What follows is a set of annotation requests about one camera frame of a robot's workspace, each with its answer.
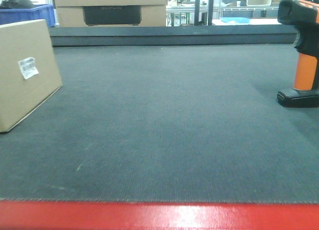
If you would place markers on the red table edge strip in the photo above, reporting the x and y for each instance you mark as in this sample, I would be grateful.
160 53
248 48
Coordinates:
32 215

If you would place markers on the light blue tray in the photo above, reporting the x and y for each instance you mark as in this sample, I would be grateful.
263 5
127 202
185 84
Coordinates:
235 20

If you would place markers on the blue plastic crate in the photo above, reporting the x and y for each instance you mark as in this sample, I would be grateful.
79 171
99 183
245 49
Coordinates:
40 11

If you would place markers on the black bag in crate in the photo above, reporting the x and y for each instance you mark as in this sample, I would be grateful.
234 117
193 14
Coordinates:
16 4

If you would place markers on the lower printed cardboard box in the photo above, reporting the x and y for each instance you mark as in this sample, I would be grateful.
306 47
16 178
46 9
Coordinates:
151 15

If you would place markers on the orange black barcode scanner gun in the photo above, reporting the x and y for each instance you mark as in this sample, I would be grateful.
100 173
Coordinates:
303 15

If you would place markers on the black vertical post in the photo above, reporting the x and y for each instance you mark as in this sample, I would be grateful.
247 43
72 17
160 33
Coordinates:
196 12

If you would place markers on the dark grey table mat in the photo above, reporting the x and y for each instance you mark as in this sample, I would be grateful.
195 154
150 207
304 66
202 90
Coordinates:
167 124

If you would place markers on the brown cardboard package box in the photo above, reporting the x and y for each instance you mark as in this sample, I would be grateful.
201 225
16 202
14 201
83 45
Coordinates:
19 97

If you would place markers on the white barcode label sticker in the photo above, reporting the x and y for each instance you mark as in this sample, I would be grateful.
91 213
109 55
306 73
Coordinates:
28 68

